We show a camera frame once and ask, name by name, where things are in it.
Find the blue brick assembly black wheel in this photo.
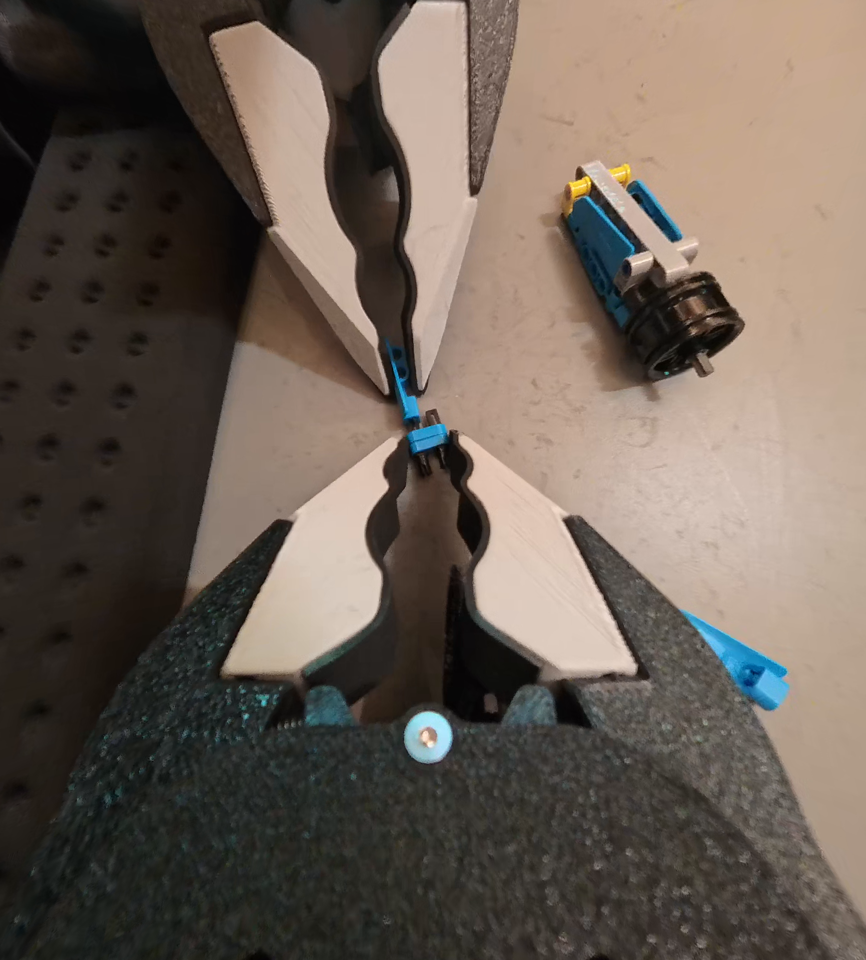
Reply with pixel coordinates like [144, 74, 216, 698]
[559, 160, 747, 384]

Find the blue clip brick piece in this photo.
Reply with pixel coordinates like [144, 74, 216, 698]
[383, 337, 423, 430]

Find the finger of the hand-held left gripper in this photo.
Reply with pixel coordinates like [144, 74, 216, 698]
[209, 19, 390, 396]
[371, 0, 480, 395]

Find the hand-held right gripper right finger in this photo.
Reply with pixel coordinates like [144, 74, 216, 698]
[448, 431, 641, 682]

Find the blue connector with black pins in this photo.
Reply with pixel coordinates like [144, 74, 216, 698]
[406, 408, 450, 478]

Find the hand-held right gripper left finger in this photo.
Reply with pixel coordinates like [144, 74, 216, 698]
[220, 435, 413, 682]

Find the blue wedge brick piece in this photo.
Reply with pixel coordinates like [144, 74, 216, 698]
[680, 609, 790, 711]

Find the grey desk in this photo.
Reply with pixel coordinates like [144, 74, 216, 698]
[185, 0, 866, 960]

